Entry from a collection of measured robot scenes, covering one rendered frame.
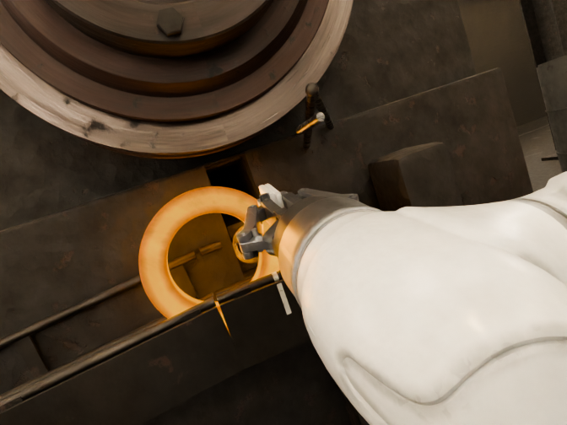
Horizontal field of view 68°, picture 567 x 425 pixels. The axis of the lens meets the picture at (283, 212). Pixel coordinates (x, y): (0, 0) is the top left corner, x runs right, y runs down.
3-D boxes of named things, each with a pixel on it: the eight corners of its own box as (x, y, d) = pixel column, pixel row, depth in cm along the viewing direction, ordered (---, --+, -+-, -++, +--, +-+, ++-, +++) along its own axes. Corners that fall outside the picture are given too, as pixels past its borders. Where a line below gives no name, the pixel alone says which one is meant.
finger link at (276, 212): (307, 250, 40) (294, 255, 40) (276, 222, 50) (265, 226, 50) (297, 212, 39) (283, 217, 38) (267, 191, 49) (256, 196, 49)
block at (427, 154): (405, 306, 67) (361, 162, 64) (447, 287, 69) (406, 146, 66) (446, 327, 56) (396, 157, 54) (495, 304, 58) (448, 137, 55)
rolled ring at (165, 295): (192, 156, 51) (191, 158, 54) (105, 287, 49) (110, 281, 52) (314, 236, 55) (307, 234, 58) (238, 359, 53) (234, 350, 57)
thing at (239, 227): (223, 247, 93) (211, 215, 92) (248, 238, 94) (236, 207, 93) (241, 273, 63) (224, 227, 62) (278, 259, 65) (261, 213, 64)
